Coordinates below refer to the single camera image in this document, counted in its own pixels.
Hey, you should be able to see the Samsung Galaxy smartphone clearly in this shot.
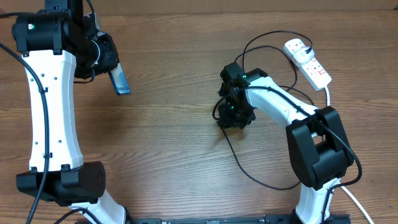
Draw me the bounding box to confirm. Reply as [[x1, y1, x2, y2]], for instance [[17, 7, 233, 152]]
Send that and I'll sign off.
[[108, 63, 131, 95]]

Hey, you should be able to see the black USB charging cable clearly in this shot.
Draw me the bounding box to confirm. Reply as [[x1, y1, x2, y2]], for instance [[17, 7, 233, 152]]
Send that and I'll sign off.
[[221, 30, 315, 191]]

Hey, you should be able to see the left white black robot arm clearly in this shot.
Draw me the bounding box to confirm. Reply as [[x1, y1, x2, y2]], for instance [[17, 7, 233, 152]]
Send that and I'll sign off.
[[11, 0, 133, 223]]

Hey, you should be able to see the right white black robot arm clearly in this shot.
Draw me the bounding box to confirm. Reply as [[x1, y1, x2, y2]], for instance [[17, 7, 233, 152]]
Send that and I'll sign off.
[[213, 62, 363, 223]]

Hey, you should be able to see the white charger plug adapter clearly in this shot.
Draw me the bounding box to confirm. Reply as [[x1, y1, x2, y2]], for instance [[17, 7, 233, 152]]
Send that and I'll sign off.
[[293, 48, 315, 67]]

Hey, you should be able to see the white power strip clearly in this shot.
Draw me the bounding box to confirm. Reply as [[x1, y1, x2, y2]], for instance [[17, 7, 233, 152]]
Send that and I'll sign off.
[[284, 39, 331, 91]]

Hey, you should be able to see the white power strip cord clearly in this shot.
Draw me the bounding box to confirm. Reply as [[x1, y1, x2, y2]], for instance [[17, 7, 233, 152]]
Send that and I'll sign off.
[[323, 86, 376, 224]]

